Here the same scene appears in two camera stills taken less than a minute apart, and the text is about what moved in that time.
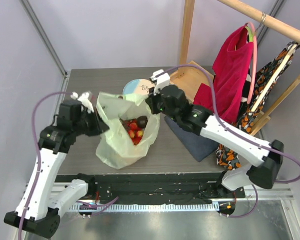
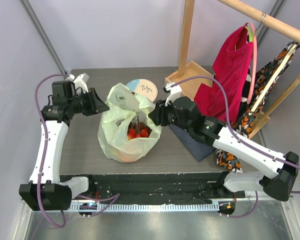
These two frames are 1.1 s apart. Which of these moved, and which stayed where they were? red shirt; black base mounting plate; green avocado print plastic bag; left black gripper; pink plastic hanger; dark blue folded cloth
Moved: left black gripper; green avocado print plastic bag
Stayed: red shirt; black base mounting plate; dark blue folded cloth; pink plastic hanger
